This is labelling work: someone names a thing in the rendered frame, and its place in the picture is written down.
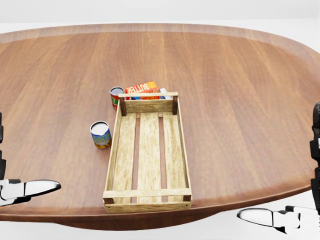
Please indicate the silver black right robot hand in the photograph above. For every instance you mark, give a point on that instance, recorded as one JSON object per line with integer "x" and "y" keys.
{"x": 287, "y": 218}

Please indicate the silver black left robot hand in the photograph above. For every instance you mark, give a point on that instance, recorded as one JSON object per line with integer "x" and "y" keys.
{"x": 15, "y": 191}

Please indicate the blue yellow soup tin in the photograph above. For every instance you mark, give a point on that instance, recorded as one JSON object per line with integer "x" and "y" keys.
{"x": 101, "y": 136}

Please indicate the wooden slat tray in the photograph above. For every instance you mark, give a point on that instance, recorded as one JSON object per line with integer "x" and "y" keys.
{"x": 147, "y": 160}

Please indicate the red green tin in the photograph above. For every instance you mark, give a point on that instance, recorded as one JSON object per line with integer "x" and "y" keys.
{"x": 115, "y": 96}

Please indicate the orange butter box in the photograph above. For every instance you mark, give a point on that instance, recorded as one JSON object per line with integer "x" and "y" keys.
{"x": 145, "y": 89}

